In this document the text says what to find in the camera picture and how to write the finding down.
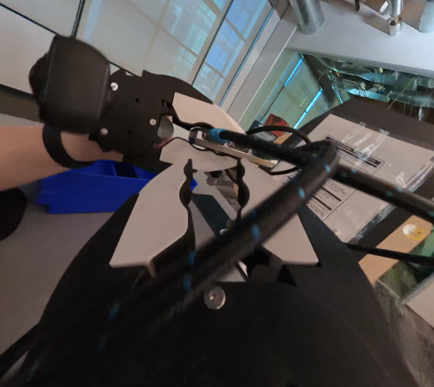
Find person's black clothing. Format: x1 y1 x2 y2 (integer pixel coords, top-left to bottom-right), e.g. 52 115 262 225
0 189 28 240

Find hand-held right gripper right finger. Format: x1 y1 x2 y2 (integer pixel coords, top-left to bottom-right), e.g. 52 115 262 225
237 158 322 266

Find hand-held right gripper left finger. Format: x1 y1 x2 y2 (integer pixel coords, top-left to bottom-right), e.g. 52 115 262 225
109 159 196 268

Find white instruction sheet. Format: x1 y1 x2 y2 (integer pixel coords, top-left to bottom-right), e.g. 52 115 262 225
271 114 434 242

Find grey adapter hub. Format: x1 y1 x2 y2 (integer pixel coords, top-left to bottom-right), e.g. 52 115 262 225
188 127 278 168

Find person's left forearm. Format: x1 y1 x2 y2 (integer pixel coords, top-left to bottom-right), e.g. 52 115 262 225
0 123 65 193

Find black braided hdmi cable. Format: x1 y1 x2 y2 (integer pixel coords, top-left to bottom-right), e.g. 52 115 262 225
20 127 434 377

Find black monitor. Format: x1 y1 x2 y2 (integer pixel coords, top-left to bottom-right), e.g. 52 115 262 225
268 96 434 252

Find blue plastic bin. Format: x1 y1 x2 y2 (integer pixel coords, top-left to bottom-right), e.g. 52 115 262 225
37 160 199 215

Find large window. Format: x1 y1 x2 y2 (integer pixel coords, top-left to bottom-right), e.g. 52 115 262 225
76 0 275 106

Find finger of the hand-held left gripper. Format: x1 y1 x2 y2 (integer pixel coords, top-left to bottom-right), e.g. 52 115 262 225
159 138 238 173
170 92 247 134

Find tan rounded board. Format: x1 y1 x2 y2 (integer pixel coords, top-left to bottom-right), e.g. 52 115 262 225
359 214 434 279

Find person's left hand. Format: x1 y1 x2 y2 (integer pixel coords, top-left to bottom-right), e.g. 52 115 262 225
63 131 125 166

